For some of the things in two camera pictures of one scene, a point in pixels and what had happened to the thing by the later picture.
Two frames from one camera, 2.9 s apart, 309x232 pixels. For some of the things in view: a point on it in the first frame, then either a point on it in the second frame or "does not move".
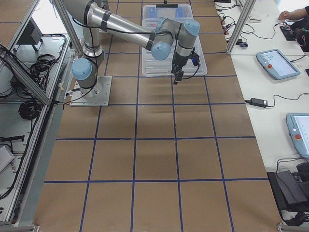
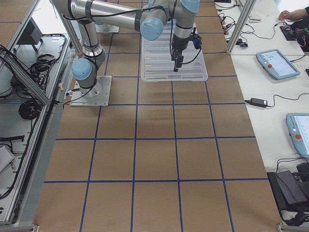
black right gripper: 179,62 → 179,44
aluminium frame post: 248,7 does not move
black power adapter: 258,102 does not move
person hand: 294,15 does not move
